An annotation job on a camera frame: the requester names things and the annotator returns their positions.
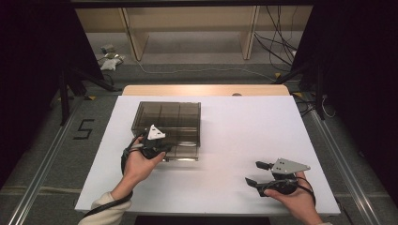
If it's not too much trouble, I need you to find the wooden table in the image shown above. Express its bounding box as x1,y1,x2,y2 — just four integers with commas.
121,83,291,98

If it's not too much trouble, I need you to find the white table board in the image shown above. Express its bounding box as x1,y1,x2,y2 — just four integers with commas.
74,95,342,218

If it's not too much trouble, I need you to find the person's left hand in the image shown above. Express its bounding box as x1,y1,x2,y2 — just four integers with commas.
122,136,167,192

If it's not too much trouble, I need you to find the white crumpled bag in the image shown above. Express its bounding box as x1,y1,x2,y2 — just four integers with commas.
99,52,126,71

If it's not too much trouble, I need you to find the aluminium floor rail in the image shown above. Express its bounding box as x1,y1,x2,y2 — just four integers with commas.
308,108,382,225
7,96,86,225

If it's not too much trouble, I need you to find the smoky transparent drawer box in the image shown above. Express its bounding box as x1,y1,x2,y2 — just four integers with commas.
130,100,202,148

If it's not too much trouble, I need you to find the light wooden shelf unit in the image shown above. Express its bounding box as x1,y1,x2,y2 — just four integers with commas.
74,5,314,62

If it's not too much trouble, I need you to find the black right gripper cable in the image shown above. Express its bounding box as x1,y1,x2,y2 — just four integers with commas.
293,175,317,207

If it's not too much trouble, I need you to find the thin white cable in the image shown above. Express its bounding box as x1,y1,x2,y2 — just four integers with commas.
321,94,338,119

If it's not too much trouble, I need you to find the white floor cable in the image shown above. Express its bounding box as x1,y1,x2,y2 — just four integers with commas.
134,59,278,83

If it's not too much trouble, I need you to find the bundle of black cables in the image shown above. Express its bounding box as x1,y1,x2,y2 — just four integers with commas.
253,5,302,73

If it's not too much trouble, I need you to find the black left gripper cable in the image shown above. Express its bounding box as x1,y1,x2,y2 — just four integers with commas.
82,132,148,220

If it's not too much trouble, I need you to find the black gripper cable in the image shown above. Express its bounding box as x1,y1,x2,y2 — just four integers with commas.
293,175,317,207
82,132,148,220

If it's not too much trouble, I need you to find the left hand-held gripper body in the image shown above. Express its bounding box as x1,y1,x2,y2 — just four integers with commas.
138,124,168,160

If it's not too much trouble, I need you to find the black metal stand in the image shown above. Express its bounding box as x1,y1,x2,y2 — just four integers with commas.
58,66,124,127
271,58,327,122

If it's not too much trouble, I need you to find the black curtain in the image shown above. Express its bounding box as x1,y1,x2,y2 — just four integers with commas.
0,0,105,188
290,0,398,198

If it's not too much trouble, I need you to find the person's right hand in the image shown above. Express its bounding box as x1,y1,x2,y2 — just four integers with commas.
264,171,325,223

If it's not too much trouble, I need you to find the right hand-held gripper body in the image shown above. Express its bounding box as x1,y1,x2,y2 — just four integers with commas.
263,157,312,197

